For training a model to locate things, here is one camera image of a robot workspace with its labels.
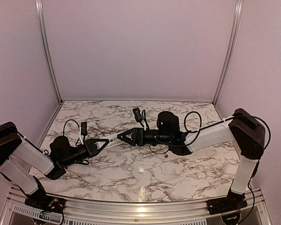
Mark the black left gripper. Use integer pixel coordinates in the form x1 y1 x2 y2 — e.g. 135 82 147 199
62 138 110 167

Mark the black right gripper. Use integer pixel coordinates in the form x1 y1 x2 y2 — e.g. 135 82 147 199
117 128 171 147

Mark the white remote control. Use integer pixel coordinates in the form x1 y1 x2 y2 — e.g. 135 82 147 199
101 134 128 149

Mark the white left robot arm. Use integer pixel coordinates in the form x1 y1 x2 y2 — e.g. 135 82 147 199
0 122 110 209

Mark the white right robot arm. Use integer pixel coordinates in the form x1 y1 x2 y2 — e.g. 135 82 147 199
117 108 271 210

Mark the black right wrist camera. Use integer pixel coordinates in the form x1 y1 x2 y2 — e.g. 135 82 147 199
133 107 143 122

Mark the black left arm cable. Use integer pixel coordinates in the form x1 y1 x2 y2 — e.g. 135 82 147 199
63 119 89 165

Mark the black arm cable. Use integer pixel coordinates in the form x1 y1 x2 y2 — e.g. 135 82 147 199
140 108 271 155
63 119 89 165

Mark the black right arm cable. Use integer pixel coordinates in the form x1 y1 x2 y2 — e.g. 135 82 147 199
140 108 271 155

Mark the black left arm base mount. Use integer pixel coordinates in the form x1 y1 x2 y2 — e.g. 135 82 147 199
25 184 66 214

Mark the aluminium front frame rail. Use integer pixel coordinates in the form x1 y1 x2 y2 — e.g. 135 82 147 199
0 187 272 225

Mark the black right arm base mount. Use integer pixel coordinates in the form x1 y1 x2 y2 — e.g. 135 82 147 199
207 187 248 215

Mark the aluminium frame corner post left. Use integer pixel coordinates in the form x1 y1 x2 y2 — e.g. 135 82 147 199
35 0 63 105

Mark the aluminium frame corner post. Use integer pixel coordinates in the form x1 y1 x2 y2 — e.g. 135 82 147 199
35 0 63 105
212 0 243 108

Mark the aluminium frame corner post right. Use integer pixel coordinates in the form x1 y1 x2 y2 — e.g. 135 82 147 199
212 0 243 108

